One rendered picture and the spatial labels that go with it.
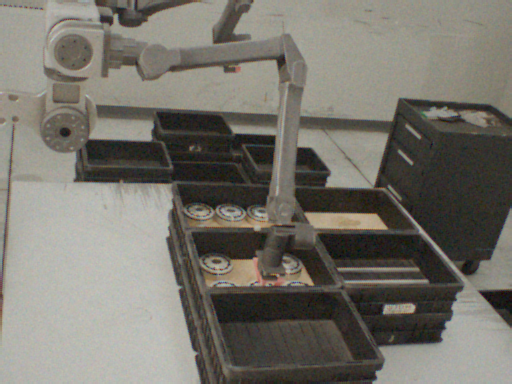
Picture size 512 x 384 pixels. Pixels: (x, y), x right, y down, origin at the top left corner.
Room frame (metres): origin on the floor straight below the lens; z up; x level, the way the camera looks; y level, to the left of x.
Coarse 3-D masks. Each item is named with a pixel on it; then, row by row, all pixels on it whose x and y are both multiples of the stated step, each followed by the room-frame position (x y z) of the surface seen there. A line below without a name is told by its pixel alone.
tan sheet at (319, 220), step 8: (312, 216) 2.12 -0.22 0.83; (320, 216) 2.13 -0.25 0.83; (328, 216) 2.14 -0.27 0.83; (336, 216) 2.15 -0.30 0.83; (344, 216) 2.17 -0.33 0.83; (352, 216) 2.18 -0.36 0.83; (360, 216) 2.19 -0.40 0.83; (368, 216) 2.20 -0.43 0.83; (376, 216) 2.21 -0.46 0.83; (312, 224) 2.06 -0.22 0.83; (320, 224) 2.07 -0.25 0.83; (328, 224) 2.08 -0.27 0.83; (336, 224) 2.09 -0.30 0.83; (344, 224) 2.10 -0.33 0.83; (352, 224) 2.12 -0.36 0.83; (360, 224) 2.13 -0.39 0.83; (368, 224) 2.14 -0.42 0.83; (376, 224) 2.15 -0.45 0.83; (384, 224) 2.16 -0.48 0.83
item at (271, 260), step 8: (264, 248) 1.56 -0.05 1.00; (264, 256) 1.55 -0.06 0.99; (272, 256) 1.54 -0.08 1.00; (280, 256) 1.55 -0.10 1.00; (264, 264) 1.54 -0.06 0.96; (272, 264) 1.54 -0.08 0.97; (280, 264) 1.56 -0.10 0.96; (264, 272) 1.51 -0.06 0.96; (272, 272) 1.52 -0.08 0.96; (280, 272) 1.53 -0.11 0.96
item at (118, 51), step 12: (108, 24) 1.65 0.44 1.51; (108, 36) 1.58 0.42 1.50; (120, 36) 1.63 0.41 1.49; (108, 48) 1.58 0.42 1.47; (120, 48) 1.60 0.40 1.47; (132, 48) 1.62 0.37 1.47; (108, 60) 1.58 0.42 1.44; (120, 60) 1.60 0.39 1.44; (132, 60) 1.62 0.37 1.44; (108, 72) 1.58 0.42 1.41
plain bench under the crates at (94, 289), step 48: (48, 192) 2.15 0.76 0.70; (96, 192) 2.22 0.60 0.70; (144, 192) 2.29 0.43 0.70; (48, 240) 1.84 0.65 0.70; (96, 240) 1.90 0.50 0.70; (144, 240) 1.96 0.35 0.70; (432, 240) 2.35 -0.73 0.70; (48, 288) 1.60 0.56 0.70; (96, 288) 1.64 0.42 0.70; (144, 288) 1.69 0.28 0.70; (0, 336) 1.36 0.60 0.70; (48, 336) 1.39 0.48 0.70; (96, 336) 1.43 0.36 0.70; (144, 336) 1.47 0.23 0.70; (480, 336) 1.77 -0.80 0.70
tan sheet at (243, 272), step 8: (240, 264) 1.72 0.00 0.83; (248, 264) 1.73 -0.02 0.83; (232, 272) 1.68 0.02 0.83; (240, 272) 1.68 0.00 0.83; (248, 272) 1.69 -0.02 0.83; (304, 272) 1.75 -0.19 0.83; (208, 280) 1.61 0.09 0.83; (232, 280) 1.63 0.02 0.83; (240, 280) 1.64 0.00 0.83; (248, 280) 1.65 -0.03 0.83; (304, 280) 1.70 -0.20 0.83
